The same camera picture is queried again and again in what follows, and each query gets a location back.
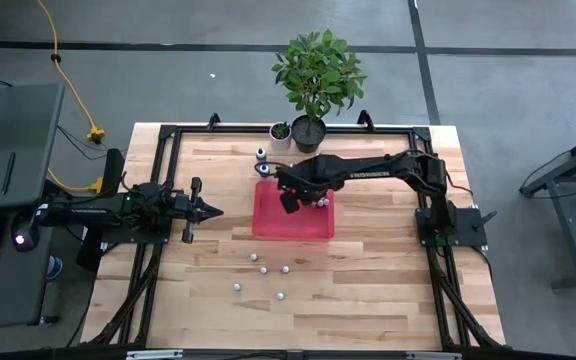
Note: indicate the small plant in white pot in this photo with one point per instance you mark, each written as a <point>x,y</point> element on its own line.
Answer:
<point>280,135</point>

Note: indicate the black frame hook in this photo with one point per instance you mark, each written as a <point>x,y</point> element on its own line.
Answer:
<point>213,121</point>
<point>366,121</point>

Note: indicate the blue-capped food coloring bottle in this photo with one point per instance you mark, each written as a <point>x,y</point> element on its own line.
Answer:
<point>264,170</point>

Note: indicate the silver aluminium bracket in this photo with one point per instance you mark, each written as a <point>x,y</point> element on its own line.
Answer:
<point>433,356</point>
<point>154,355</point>

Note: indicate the black aluminium rig frame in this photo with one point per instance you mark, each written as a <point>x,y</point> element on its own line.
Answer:
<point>228,130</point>

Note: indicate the black computer mouse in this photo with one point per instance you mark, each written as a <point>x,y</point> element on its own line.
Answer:
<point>25,235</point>

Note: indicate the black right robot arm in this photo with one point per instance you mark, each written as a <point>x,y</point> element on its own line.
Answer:
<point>383,170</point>

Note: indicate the black pen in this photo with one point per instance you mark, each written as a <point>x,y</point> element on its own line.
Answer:
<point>8,174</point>

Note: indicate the grey side desk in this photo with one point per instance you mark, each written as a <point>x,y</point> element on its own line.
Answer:
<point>13,130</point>

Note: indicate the black rounded panel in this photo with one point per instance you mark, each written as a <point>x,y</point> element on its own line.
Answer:
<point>114,172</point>

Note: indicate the pink translucent plastic bin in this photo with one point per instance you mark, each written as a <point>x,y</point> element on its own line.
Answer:
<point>273,222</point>

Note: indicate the blue shoe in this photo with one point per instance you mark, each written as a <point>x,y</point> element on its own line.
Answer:
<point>55,267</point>

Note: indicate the green tree in black pot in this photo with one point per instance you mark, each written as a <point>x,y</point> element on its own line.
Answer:
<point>318,75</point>

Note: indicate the black box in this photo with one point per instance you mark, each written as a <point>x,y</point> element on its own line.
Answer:
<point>90,252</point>

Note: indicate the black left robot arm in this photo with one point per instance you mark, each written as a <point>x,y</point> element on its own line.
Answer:
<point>93,210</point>

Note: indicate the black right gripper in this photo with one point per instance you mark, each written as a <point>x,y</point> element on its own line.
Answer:
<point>308,185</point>

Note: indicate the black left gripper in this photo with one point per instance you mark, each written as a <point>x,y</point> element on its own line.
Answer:
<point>188,210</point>

